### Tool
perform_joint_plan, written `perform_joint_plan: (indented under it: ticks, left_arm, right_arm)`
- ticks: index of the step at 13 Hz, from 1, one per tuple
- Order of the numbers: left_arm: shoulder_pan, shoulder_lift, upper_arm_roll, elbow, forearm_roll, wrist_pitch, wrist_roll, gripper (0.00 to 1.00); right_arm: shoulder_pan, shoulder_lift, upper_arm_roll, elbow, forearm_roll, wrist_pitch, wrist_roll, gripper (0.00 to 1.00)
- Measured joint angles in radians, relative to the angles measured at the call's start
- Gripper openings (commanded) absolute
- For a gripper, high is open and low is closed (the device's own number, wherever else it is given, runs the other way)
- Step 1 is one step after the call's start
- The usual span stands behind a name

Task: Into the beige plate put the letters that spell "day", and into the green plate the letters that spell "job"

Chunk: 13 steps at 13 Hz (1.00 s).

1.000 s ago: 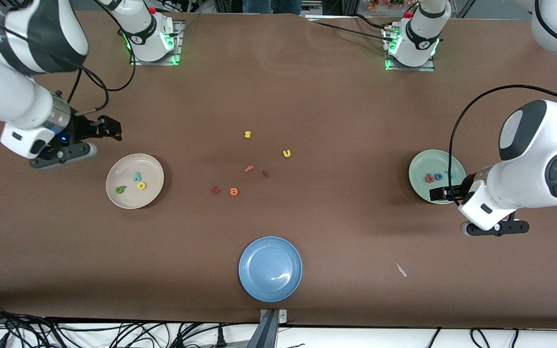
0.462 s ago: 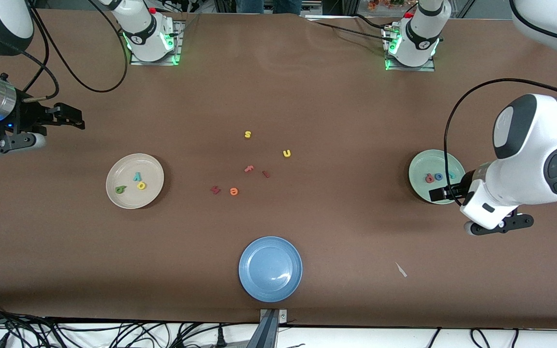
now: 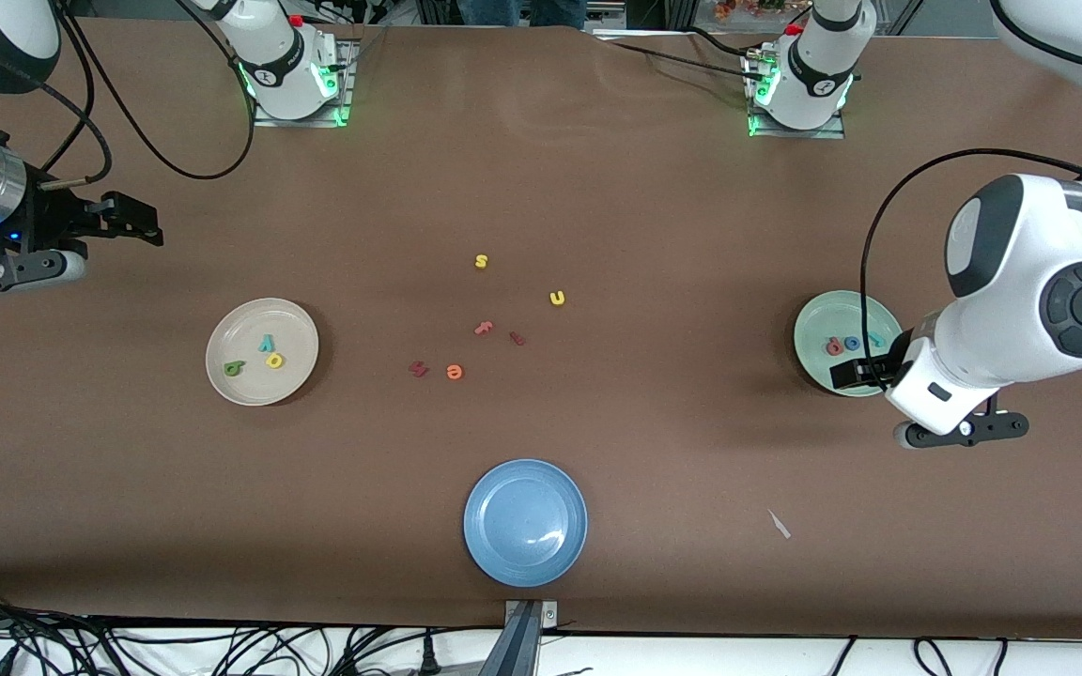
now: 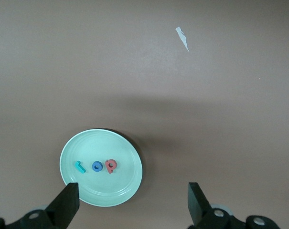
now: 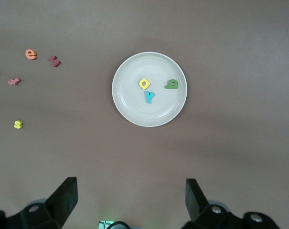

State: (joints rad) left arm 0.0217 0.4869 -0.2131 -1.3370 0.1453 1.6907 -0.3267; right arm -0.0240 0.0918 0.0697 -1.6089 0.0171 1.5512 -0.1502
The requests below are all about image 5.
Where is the yellow letter d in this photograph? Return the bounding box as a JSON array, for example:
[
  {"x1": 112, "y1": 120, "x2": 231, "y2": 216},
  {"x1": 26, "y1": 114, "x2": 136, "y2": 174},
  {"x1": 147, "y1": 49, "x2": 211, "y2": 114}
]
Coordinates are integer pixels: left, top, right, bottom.
[{"x1": 139, "y1": 78, "x2": 151, "y2": 90}]

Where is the beige round plate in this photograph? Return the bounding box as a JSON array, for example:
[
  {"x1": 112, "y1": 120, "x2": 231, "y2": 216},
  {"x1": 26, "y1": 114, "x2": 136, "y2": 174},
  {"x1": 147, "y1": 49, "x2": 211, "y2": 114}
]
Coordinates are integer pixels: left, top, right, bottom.
[{"x1": 111, "y1": 52, "x2": 188, "y2": 127}]

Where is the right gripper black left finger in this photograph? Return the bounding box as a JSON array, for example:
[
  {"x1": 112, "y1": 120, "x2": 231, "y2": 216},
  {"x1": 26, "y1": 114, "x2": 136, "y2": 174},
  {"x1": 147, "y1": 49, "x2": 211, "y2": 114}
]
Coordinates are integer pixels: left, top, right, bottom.
[{"x1": 0, "y1": 177, "x2": 78, "y2": 229}]

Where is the teal letter y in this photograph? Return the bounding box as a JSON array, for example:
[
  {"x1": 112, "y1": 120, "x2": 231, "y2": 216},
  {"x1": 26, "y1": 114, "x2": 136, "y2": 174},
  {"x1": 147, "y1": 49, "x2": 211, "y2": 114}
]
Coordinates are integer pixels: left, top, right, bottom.
[{"x1": 145, "y1": 90, "x2": 156, "y2": 104}]

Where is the orange letter e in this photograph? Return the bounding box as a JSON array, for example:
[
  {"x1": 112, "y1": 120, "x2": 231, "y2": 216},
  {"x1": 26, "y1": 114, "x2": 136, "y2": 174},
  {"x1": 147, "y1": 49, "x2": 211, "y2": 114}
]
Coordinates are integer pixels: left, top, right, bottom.
[{"x1": 24, "y1": 48, "x2": 38, "y2": 60}]

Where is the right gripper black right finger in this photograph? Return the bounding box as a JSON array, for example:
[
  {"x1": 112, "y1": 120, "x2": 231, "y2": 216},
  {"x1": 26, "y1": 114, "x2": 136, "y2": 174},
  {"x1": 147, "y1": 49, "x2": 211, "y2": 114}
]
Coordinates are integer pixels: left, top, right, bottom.
[{"x1": 181, "y1": 178, "x2": 278, "y2": 229}]

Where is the maroon letter h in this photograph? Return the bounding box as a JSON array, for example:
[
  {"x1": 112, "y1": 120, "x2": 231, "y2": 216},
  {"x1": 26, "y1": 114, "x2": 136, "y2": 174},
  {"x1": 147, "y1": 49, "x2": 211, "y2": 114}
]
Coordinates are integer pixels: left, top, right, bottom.
[{"x1": 48, "y1": 55, "x2": 62, "y2": 68}]

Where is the green letter p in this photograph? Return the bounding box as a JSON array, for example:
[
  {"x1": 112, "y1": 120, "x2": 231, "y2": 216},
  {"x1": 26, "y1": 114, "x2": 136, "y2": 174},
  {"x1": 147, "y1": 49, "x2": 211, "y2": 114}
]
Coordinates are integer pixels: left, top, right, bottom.
[{"x1": 164, "y1": 79, "x2": 179, "y2": 90}]

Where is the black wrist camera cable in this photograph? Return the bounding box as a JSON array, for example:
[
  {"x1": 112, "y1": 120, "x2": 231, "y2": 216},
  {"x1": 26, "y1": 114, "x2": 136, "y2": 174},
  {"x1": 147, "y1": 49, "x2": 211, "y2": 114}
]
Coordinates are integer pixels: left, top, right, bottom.
[{"x1": 109, "y1": 221, "x2": 130, "y2": 229}]

